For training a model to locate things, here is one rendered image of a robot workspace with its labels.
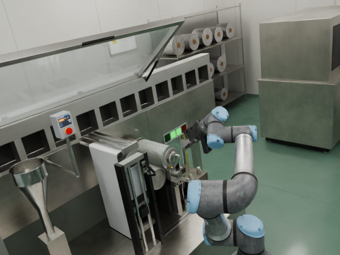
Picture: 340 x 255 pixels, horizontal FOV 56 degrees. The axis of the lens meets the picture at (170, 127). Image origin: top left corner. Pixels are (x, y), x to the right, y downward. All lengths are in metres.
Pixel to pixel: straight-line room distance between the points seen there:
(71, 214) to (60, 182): 0.21
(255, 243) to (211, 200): 0.47
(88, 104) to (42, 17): 2.59
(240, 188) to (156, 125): 1.17
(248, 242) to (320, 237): 1.75
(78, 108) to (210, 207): 0.97
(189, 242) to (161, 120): 0.85
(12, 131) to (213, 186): 0.98
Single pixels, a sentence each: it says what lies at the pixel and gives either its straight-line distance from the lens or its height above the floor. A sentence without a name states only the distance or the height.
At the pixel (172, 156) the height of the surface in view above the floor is 1.27.
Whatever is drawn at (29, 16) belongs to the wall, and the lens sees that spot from 4.24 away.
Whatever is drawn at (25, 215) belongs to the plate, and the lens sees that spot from 1.80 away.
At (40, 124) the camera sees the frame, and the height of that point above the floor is 1.61.
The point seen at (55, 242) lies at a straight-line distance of 1.61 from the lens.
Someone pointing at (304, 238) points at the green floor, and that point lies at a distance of 3.18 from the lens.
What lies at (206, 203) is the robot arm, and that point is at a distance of 1.12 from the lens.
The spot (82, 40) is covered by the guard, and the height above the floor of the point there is 1.98.
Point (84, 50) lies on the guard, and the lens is 1.41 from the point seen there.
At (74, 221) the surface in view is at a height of 1.00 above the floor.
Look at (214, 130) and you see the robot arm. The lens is 1.44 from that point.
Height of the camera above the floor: 2.08
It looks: 21 degrees down
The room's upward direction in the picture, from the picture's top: 9 degrees counter-clockwise
